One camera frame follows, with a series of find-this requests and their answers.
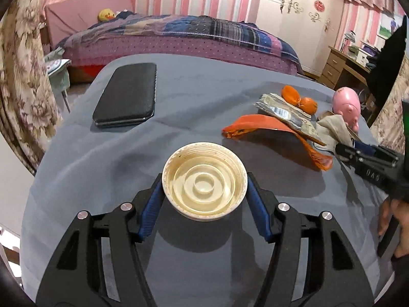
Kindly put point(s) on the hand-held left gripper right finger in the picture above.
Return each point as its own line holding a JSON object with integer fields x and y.
{"x": 260, "y": 204}

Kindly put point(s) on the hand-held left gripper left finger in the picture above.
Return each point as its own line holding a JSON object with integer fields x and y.
{"x": 150, "y": 204}

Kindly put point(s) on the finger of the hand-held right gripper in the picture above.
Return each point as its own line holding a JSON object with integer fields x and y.
{"x": 367, "y": 147}
{"x": 345, "y": 153}

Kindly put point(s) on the beige cloth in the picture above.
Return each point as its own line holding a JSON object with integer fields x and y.
{"x": 335, "y": 128}

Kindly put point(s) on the white plastic lid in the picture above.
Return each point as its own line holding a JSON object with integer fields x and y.
{"x": 204, "y": 182}

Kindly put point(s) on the person's right hand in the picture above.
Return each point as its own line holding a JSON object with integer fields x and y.
{"x": 385, "y": 217}

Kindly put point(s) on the blue and floral curtain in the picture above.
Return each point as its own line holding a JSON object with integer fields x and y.
{"x": 388, "y": 118}

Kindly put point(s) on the pink pig cup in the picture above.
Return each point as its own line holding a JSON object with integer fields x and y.
{"x": 345, "y": 102}

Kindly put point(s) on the silver foil packet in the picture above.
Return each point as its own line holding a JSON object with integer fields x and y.
{"x": 281, "y": 110}

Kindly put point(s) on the dark cloth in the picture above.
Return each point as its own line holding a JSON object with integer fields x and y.
{"x": 389, "y": 70}

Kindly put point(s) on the curled orange peel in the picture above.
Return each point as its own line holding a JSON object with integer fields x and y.
{"x": 290, "y": 93}

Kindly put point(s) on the orange plastic wrapper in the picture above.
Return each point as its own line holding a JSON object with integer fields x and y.
{"x": 255, "y": 123}

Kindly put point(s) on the wooden desk with drawers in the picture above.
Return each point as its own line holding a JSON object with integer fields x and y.
{"x": 335, "y": 67}

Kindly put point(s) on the white printer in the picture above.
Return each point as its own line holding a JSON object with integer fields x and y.
{"x": 364, "y": 54}

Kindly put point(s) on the silver desk lamp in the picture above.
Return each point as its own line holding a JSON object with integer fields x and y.
{"x": 349, "y": 38}

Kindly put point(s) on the black phone case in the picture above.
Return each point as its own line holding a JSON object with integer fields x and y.
{"x": 126, "y": 94}

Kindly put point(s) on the white wardrobe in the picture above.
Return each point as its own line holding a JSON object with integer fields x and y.
{"x": 297, "y": 38}

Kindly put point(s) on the red paper cutout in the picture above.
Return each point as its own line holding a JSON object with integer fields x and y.
{"x": 319, "y": 5}

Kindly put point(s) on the patchwork quilt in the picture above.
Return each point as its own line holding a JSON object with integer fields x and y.
{"x": 191, "y": 28}

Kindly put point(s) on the beige floral curtain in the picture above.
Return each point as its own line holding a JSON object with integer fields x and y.
{"x": 22, "y": 70}

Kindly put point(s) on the yellow duck plush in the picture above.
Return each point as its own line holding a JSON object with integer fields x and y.
{"x": 106, "y": 15}

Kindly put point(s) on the pink bed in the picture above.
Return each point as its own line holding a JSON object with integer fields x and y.
{"x": 80, "y": 16}

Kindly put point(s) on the landscape wall picture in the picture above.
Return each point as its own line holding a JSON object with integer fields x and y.
{"x": 386, "y": 27}

